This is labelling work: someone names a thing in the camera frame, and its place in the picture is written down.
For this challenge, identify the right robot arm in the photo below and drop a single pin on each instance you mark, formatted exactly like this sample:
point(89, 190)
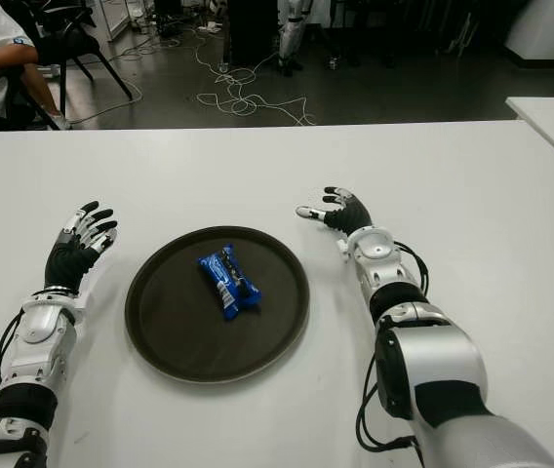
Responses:
point(428, 356)

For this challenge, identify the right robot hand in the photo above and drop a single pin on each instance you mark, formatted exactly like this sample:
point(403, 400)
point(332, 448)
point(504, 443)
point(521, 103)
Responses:
point(350, 217)

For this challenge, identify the blue Oreo cookie packet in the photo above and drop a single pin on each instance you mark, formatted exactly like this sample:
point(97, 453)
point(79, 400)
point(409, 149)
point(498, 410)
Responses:
point(228, 283)

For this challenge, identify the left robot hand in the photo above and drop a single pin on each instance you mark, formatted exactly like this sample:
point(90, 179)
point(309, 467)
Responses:
point(67, 265)

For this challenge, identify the white board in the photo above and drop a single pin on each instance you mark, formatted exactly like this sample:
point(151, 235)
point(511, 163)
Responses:
point(111, 17)

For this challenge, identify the white curved panel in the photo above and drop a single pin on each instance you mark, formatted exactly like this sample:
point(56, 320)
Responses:
point(550, 27)

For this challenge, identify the white humanoid robot legs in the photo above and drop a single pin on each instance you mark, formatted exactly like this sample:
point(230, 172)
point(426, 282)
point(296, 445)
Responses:
point(289, 39)

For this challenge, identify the black cabinet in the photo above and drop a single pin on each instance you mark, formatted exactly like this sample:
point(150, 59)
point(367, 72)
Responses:
point(252, 29)

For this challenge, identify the black chair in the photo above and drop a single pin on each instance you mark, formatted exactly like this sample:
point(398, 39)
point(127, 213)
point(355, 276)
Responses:
point(74, 46)

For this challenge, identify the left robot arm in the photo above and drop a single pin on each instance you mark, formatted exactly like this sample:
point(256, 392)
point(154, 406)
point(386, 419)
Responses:
point(30, 358)

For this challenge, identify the round dark brown tray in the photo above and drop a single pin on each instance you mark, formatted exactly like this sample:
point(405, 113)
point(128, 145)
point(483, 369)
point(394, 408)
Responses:
point(174, 331)

